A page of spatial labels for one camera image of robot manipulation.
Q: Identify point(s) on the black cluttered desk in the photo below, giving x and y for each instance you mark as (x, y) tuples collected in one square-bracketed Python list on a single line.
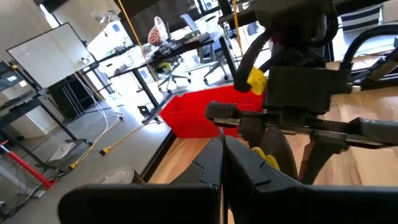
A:
[(147, 91)]

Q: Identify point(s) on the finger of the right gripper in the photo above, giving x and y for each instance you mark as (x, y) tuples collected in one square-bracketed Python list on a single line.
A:
[(317, 155), (252, 130)]

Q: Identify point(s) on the navy white striped cushion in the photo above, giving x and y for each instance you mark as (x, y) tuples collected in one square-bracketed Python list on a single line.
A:
[(360, 17)]

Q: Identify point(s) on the red pole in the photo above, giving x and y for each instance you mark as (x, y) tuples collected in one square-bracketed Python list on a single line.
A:
[(28, 168)]

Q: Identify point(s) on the red plastic bin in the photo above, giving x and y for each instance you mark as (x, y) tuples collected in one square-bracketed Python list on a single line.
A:
[(192, 115)]

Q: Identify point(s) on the black low rack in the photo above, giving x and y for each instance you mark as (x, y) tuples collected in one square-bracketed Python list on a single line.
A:
[(71, 96)]

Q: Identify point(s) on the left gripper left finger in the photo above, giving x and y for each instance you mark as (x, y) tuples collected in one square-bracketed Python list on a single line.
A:
[(140, 205)]

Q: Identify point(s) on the whiteboard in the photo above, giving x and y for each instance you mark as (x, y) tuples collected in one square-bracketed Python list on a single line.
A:
[(49, 56)]

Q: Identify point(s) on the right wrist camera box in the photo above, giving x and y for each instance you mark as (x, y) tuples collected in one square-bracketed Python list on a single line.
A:
[(308, 88)]

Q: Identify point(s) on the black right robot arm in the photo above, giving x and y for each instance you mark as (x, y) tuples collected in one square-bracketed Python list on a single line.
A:
[(295, 18)]

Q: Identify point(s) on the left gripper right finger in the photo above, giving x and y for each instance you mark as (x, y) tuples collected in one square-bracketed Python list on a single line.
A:
[(295, 205)]

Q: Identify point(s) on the white office chair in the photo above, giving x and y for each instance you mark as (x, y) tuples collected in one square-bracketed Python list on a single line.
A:
[(161, 28)]

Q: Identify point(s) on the red white spiral bag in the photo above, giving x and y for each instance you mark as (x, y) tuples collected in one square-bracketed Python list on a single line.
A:
[(154, 36)]

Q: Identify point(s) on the grey office chair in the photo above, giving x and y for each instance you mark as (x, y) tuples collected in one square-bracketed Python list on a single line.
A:
[(189, 21)]

